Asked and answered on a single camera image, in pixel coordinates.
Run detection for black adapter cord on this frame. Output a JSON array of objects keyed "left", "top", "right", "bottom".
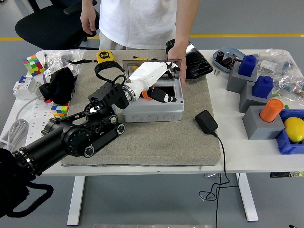
[{"left": 198, "top": 132, "right": 239, "bottom": 228}]

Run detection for clear bag of parts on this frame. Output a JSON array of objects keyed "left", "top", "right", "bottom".
[
  {"left": 273, "top": 73, "right": 304, "bottom": 100},
  {"left": 255, "top": 48, "right": 297, "bottom": 78}
]

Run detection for light blue tray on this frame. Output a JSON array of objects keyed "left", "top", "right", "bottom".
[{"left": 213, "top": 46, "right": 247, "bottom": 74}]

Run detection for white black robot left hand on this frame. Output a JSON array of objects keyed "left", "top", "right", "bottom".
[{"left": 128, "top": 61, "right": 180, "bottom": 103}]

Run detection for black cloth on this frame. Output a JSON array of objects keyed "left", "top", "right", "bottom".
[{"left": 39, "top": 67, "right": 76, "bottom": 105}]

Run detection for yellow lemon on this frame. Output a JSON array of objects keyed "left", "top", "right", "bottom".
[{"left": 284, "top": 117, "right": 304, "bottom": 143}]

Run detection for person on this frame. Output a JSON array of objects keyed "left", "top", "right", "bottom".
[{"left": 98, "top": 0, "right": 178, "bottom": 51}]

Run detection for person's right hand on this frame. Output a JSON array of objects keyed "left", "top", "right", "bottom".
[{"left": 80, "top": 10, "right": 97, "bottom": 33}]

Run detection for white power strip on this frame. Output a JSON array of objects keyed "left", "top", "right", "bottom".
[{"left": 23, "top": 98, "right": 57, "bottom": 141}]

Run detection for white circuit breaker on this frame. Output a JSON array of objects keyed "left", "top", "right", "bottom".
[{"left": 12, "top": 75, "right": 43, "bottom": 101}]

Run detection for brown electronic components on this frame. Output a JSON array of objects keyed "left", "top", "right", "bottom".
[{"left": 220, "top": 58, "right": 235, "bottom": 69}]

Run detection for glossy black case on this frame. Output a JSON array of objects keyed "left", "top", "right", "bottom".
[{"left": 165, "top": 39, "right": 213, "bottom": 80}]

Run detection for black office chair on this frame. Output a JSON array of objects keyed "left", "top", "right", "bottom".
[{"left": 15, "top": 0, "right": 100, "bottom": 50}]

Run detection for black power adapter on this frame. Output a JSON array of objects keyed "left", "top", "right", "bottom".
[{"left": 194, "top": 109, "right": 219, "bottom": 135}]

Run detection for person's left hand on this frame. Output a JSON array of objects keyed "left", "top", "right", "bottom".
[{"left": 167, "top": 45, "right": 188, "bottom": 90}]

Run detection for white table leg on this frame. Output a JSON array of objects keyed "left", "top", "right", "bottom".
[
  {"left": 66, "top": 175, "right": 86, "bottom": 226},
  {"left": 235, "top": 172, "right": 259, "bottom": 222}
]

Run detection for grey-brown mat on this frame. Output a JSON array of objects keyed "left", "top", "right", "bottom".
[{"left": 57, "top": 49, "right": 221, "bottom": 167}]

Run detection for table control panel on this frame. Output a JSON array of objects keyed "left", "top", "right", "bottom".
[{"left": 270, "top": 171, "right": 304, "bottom": 178}]

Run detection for blue plastic bin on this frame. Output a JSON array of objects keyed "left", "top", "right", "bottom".
[{"left": 275, "top": 109, "right": 304, "bottom": 155}]

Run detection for grey holder block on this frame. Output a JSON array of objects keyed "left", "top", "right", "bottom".
[
  {"left": 242, "top": 105, "right": 285, "bottom": 140},
  {"left": 239, "top": 81, "right": 273, "bottom": 114},
  {"left": 226, "top": 62, "right": 258, "bottom": 94}
]

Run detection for Rubik's cube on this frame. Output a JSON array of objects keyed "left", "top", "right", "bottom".
[
  {"left": 22, "top": 54, "right": 46, "bottom": 77},
  {"left": 51, "top": 101, "right": 71, "bottom": 119}
]

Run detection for blue bottle-shaped block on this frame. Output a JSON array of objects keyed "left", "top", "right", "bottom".
[
  {"left": 252, "top": 76, "right": 274, "bottom": 99},
  {"left": 238, "top": 55, "right": 257, "bottom": 77}
]

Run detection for white power cable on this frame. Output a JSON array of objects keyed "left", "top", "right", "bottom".
[{"left": 0, "top": 95, "right": 43, "bottom": 152}]

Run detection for yellow tape measure with strap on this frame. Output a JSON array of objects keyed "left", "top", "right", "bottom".
[{"left": 68, "top": 50, "right": 115, "bottom": 65}]

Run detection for grey junction box with lid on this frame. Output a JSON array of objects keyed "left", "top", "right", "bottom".
[{"left": 121, "top": 59, "right": 185, "bottom": 124}]

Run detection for clear bag with packages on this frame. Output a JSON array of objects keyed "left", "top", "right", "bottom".
[{"left": 46, "top": 49, "right": 86, "bottom": 79}]

